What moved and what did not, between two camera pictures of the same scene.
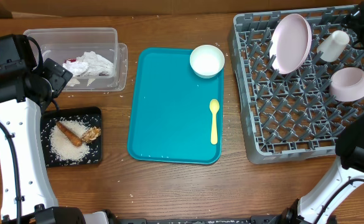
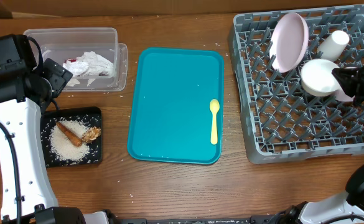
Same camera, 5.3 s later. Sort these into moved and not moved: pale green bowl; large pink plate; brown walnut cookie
Moved: pale green bowl
Not moved: large pink plate; brown walnut cookie
